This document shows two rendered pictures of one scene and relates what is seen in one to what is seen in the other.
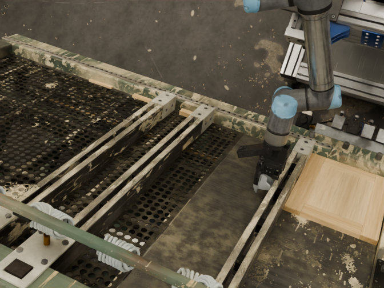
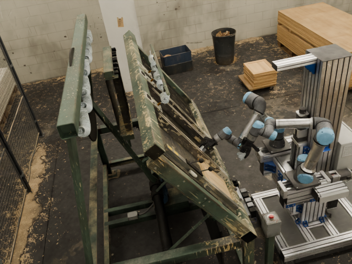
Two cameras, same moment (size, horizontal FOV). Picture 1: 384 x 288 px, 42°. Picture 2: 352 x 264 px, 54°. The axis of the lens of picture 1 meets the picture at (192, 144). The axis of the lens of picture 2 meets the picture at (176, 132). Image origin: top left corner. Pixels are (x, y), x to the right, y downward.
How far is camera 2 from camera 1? 220 cm
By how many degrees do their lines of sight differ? 38
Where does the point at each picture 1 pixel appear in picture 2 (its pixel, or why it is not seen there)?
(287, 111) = (226, 129)
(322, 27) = (254, 117)
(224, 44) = (247, 181)
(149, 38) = (228, 160)
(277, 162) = (210, 144)
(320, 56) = (248, 125)
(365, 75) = not seen: hidden behind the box
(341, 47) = (279, 207)
